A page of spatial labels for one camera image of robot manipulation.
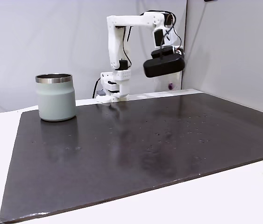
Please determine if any black table mat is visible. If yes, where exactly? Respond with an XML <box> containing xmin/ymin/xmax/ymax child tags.
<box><xmin>0</xmin><ymin>92</ymin><xmax>263</xmax><ymax>224</ymax></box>

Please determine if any black oval camera box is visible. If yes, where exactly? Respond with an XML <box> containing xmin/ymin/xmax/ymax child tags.
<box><xmin>143</xmin><ymin>54</ymin><xmax>185</xmax><ymax>78</ymax></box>

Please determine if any black base power cable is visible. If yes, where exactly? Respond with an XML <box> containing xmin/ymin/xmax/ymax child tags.
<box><xmin>92</xmin><ymin>77</ymin><xmax>101</xmax><ymax>99</ymax></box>

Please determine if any pale green steel-rimmed cup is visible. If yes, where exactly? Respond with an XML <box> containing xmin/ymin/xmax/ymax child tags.
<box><xmin>35</xmin><ymin>73</ymin><xmax>77</xmax><ymax>122</ymax></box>

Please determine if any black camera cable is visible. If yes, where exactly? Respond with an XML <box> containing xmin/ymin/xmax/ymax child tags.
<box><xmin>158</xmin><ymin>10</ymin><xmax>182</xmax><ymax>62</ymax></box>

